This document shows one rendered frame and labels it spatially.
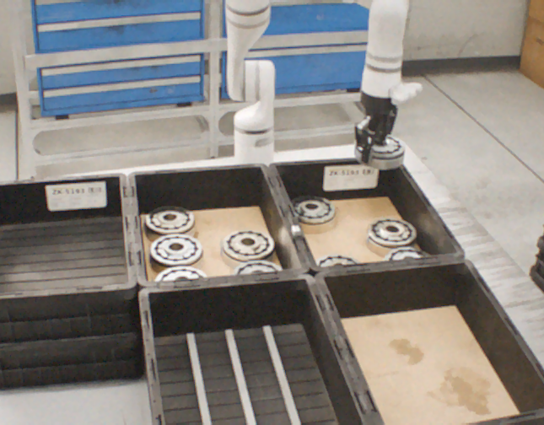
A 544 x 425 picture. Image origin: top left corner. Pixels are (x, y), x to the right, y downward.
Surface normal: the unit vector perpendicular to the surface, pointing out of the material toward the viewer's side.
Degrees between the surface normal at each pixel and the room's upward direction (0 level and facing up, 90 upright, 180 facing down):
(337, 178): 90
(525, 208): 0
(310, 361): 0
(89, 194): 90
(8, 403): 0
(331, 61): 90
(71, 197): 90
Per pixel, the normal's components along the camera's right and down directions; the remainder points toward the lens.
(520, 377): -0.98, 0.07
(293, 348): 0.04, -0.85
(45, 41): 0.29, 0.52
